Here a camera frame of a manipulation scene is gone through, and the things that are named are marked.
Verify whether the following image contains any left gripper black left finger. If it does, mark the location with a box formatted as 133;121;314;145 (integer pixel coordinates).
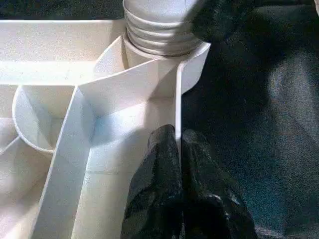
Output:
121;124;183;239

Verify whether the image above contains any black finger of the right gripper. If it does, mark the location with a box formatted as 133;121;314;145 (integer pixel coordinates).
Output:
191;0;256;43

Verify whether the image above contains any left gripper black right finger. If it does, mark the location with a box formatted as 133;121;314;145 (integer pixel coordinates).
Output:
180;128;259;239

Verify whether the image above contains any white plastic table leg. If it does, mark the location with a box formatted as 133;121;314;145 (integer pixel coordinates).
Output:
122;0;204;57

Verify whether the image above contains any white plastic table top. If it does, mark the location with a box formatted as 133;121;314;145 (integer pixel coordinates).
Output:
0;19;211;239

